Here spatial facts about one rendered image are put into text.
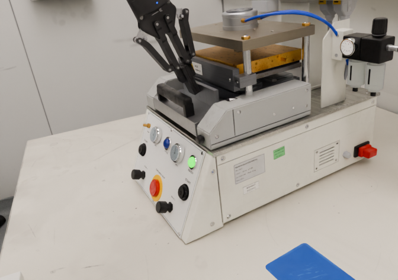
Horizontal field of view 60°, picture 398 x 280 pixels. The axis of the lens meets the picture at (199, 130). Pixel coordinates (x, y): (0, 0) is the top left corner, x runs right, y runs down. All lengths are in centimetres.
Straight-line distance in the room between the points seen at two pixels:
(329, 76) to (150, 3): 40
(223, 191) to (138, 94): 164
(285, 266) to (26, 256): 51
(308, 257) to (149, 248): 30
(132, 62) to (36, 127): 69
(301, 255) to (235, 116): 28
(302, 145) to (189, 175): 25
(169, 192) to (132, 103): 155
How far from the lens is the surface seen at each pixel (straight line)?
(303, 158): 80
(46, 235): 86
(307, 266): 67
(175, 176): 75
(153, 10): 69
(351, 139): 90
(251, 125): 68
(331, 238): 73
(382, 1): 130
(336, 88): 83
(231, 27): 79
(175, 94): 73
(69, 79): 221
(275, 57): 76
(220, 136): 65
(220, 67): 72
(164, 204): 74
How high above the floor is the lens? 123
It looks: 24 degrees down
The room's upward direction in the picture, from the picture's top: 7 degrees counter-clockwise
